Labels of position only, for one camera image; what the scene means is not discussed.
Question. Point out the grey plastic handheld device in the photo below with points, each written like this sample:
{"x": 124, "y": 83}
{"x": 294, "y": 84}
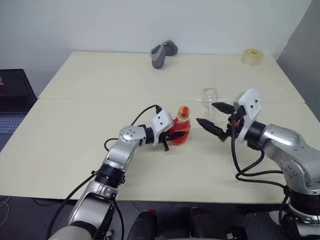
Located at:
{"x": 160, "y": 56}

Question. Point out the dark open laptop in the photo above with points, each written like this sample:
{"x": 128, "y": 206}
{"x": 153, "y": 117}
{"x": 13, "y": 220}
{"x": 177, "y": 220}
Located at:
{"x": 13, "y": 100}

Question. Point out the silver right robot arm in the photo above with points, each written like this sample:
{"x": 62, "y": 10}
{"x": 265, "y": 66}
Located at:
{"x": 285, "y": 142}

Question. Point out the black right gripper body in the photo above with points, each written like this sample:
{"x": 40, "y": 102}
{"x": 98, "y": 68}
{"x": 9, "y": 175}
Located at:
{"x": 236, "y": 120}

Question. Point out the dark rounded shape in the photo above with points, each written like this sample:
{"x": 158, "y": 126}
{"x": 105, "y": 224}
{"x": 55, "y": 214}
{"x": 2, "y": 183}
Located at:
{"x": 202, "y": 222}
{"x": 146, "y": 225}

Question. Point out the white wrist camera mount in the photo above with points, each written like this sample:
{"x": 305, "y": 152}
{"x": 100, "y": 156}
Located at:
{"x": 250, "y": 105}
{"x": 162, "y": 121}

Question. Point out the clear wine glass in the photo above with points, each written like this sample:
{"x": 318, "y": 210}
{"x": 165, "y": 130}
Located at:
{"x": 209, "y": 98}

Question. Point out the red drink bottle yellow cap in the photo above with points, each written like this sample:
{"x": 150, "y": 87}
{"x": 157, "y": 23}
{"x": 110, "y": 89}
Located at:
{"x": 182, "y": 126}

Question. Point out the clear tape roll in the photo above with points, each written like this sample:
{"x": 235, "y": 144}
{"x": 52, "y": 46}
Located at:
{"x": 252, "y": 57}

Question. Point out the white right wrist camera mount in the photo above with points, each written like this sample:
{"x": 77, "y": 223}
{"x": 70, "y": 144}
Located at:
{"x": 250, "y": 105}

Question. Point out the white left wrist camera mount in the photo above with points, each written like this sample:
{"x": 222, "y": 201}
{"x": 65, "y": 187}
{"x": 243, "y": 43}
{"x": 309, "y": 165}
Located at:
{"x": 162, "y": 121}

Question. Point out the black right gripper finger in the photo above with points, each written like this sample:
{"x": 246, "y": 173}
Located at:
{"x": 223, "y": 107}
{"x": 211, "y": 126}

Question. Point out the pale robot torso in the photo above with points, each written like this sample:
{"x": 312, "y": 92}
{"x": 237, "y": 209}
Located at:
{"x": 70, "y": 233}

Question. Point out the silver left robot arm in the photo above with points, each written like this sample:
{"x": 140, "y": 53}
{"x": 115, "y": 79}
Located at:
{"x": 125, "y": 152}

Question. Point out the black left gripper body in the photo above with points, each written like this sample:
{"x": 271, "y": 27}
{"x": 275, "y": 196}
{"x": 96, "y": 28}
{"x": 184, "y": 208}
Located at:
{"x": 166, "y": 143}

